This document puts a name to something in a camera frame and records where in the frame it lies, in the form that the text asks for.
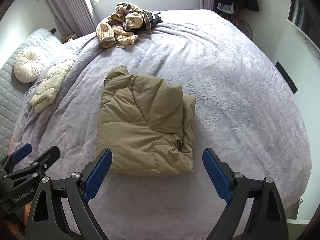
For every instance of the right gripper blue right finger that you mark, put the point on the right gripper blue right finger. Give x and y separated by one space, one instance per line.
267 217

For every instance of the lavender quilted bedspread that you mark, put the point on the lavender quilted bedspread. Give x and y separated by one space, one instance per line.
245 112

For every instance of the dark garment on bed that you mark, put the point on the dark garment on bed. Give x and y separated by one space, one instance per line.
154 18

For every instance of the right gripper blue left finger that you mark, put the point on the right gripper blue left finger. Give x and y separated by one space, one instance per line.
47 219

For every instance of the cream folded garment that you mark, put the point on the cream folded garment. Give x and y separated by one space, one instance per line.
49 87

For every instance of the khaki puffer jacket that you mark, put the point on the khaki puffer jacket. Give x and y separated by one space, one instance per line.
148 125

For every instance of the black bed corner bracket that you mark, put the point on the black bed corner bracket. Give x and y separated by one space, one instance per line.
286 77

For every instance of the round cream cushion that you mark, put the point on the round cream cushion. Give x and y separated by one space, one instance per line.
29 64

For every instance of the striped beige clothes pile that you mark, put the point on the striped beige clothes pile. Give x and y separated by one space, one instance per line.
120 27

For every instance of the grey window curtain left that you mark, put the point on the grey window curtain left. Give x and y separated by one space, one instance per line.
74 16

